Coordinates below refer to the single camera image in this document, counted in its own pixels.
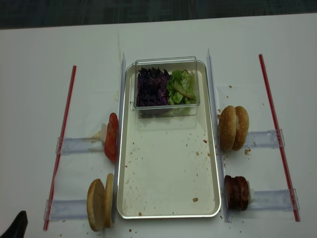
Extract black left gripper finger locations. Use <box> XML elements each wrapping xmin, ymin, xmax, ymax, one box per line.
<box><xmin>5</xmin><ymin>211</ymin><xmax>27</xmax><ymax>238</ymax></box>

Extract white pusher block tomato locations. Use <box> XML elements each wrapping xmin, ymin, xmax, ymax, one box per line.
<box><xmin>100</xmin><ymin>123</ymin><xmax>107</xmax><ymax>143</ymax></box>

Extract red tomato slices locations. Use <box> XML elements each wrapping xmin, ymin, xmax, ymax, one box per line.
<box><xmin>104</xmin><ymin>113</ymin><xmax>118</xmax><ymax>163</ymax></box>

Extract green lettuce leaves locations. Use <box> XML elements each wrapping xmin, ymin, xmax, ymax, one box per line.
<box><xmin>167</xmin><ymin>70</ymin><xmax>197</xmax><ymax>105</ymax></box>

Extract brown meat patties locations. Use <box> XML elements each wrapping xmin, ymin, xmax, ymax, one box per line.
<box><xmin>224</xmin><ymin>175</ymin><xmax>250</xmax><ymax>211</ymax></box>

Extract white pusher block patties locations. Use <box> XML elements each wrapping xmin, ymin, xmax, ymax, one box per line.
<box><xmin>247</xmin><ymin>181</ymin><xmax>254</xmax><ymax>207</ymax></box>

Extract white rectangular metal tray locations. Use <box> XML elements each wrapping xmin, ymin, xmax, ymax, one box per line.
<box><xmin>117</xmin><ymin>61</ymin><xmax>221</xmax><ymax>219</ymax></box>

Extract purple cabbage shreds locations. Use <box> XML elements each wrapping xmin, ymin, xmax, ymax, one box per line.
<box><xmin>136</xmin><ymin>67</ymin><xmax>171</xmax><ymax>107</ymax></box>

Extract clear plastic salad container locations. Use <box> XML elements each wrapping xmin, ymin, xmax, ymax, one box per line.
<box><xmin>133</xmin><ymin>56</ymin><xmax>200</xmax><ymax>118</ymax></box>

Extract sesame top bun left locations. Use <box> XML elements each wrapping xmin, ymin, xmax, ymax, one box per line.
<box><xmin>218</xmin><ymin>106</ymin><xmax>237</xmax><ymax>151</ymax></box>

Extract sesame bun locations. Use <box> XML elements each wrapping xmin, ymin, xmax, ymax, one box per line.
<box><xmin>232</xmin><ymin>106</ymin><xmax>249</xmax><ymax>151</ymax></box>
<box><xmin>218</xmin><ymin>106</ymin><xmax>237</xmax><ymax>151</ymax></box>

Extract sesame top bun right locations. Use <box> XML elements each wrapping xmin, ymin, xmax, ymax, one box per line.
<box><xmin>232</xmin><ymin>106</ymin><xmax>249</xmax><ymax>151</ymax></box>

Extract clear pusher track lower right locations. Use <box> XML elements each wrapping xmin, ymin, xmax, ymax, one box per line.
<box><xmin>247</xmin><ymin>189</ymin><xmax>300</xmax><ymax>211</ymax></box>

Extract clear pusher track upper right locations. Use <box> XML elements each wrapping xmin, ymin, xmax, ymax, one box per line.
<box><xmin>243</xmin><ymin>129</ymin><xmax>285</xmax><ymax>148</ymax></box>

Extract left red rail strip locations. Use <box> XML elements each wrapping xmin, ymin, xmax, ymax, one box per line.
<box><xmin>43</xmin><ymin>65</ymin><xmax>77</xmax><ymax>231</ymax></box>

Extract red rail strip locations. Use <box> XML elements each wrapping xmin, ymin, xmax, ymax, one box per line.
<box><xmin>43</xmin><ymin>65</ymin><xmax>77</xmax><ymax>231</ymax></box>
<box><xmin>259</xmin><ymin>54</ymin><xmax>301</xmax><ymax>222</ymax></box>

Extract right red rail strip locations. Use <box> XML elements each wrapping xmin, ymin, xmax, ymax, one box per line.
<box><xmin>259</xmin><ymin>54</ymin><xmax>301</xmax><ymax>222</ymax></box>

